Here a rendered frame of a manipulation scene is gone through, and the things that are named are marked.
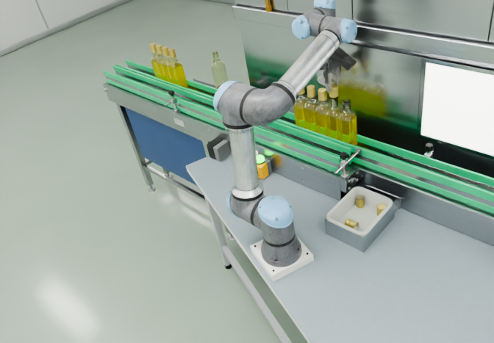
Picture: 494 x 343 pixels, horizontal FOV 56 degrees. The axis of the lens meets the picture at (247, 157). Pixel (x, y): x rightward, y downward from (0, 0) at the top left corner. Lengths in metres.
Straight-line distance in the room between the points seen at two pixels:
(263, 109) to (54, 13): 6.33
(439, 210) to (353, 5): 0.83
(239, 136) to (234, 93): 0.15
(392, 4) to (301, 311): 1.11
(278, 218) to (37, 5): 6.25
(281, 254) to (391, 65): 0.81
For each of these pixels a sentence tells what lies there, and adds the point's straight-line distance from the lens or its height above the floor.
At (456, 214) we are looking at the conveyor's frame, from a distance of 1.85.
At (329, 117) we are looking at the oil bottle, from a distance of 1.94.
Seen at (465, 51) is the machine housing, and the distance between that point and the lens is 1.72.
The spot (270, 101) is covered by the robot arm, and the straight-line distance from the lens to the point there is 1.40.
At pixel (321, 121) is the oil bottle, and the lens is 1.98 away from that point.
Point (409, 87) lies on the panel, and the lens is 1.86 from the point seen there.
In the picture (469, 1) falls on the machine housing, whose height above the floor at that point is 1.52.
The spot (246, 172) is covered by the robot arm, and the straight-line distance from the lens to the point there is 1.60.
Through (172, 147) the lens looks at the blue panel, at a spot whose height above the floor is 0.57.
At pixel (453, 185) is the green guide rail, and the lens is 1.80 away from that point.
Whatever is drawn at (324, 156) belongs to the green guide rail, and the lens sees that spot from 1.91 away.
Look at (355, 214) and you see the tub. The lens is 1.91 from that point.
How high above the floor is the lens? 2.10
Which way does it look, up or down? 36 degrees down
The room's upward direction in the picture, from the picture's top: 11 degrees counter-clockwise
